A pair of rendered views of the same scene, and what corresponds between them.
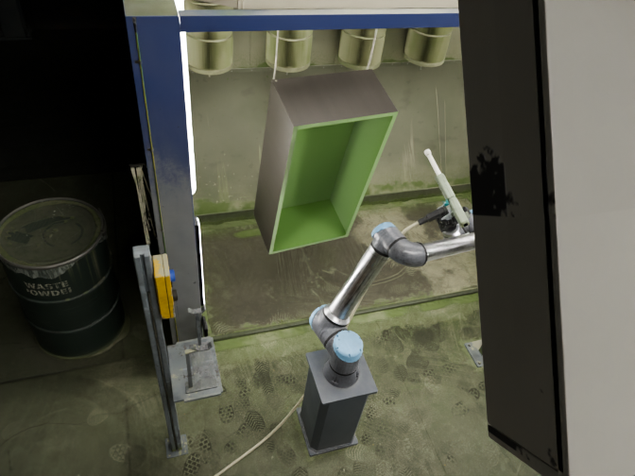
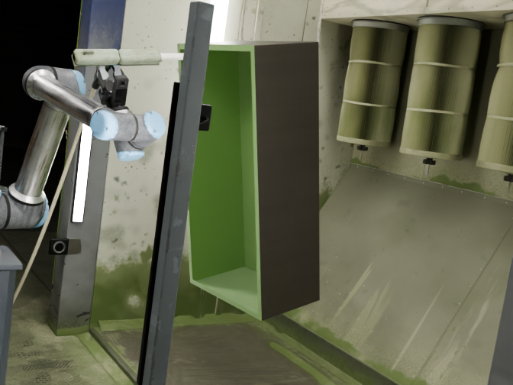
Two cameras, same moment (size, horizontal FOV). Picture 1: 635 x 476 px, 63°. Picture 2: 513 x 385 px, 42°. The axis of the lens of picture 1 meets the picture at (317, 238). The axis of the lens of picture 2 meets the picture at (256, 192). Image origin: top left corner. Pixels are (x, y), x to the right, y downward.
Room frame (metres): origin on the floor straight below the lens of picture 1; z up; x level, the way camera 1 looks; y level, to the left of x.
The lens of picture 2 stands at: (2.14, -3.05, 1.41)
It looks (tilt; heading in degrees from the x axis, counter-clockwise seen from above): 8 degrees down; 80
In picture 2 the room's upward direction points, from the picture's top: 8 degrees clockwise
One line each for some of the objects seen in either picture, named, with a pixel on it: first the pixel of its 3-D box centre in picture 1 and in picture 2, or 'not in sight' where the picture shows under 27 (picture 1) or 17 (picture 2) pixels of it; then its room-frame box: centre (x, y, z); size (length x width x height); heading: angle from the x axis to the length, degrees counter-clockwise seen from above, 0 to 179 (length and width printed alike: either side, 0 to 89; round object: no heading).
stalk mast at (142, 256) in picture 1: (163, 371); not in sight; (1.25, 0.62, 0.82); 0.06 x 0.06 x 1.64; 23
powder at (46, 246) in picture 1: (50, 232); not in sight; (1.96, 1.49, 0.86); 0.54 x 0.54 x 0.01
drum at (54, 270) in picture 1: (67, 280); not in sight; (1.96, 1.48, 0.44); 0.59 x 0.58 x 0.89; 94
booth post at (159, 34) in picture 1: (176, 235); (89, 128); (1.82, 0.71, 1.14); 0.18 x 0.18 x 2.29; 23
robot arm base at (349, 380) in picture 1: (342, 366); not in sight; (1.50, -0.23, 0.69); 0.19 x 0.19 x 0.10
